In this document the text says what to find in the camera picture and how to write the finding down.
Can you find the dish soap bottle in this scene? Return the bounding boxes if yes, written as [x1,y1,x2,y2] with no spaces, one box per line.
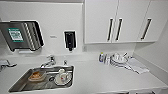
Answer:
[98,51,106,64]

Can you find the small chrome sink fitting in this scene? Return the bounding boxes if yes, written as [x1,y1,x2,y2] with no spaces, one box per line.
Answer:
[63,59,68,66]

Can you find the small white bottle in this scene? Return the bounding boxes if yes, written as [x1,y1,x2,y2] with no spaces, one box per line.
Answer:
[104,55,111,65]

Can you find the white cup in sink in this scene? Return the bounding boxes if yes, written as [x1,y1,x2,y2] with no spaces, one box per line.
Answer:
[54,67,72,85]

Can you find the stack of white plates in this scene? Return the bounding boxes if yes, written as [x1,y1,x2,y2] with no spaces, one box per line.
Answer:
[111,52,130,68]

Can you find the chrome sink faucet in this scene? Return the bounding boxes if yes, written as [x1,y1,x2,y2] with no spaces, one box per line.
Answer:
[39,54,57,70]

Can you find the bowl with orange contents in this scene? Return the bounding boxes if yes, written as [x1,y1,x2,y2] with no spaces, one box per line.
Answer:
[27,70,47,83]

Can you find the stainless steel sink basin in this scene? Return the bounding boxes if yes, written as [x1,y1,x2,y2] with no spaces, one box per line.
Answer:
[7,64,76,94]

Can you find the steel paper towel dispenser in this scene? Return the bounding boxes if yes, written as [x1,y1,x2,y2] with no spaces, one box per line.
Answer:
[0,20,45,53]

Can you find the white wall outlet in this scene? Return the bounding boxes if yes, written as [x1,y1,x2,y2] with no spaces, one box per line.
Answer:
[81,44,87,53]

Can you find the black wall soap dispenser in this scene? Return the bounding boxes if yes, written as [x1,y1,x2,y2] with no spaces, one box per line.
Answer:
[63,30,77,52]

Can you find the small wall label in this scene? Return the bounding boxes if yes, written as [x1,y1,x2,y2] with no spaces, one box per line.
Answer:
[49,35,57,39]

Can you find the white three-door wall cabinet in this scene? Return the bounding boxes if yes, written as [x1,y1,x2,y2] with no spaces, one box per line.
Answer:
[83,0,168,45]

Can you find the black wire dish rack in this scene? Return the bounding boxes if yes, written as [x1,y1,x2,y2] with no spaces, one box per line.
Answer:
[0,59,17,71]

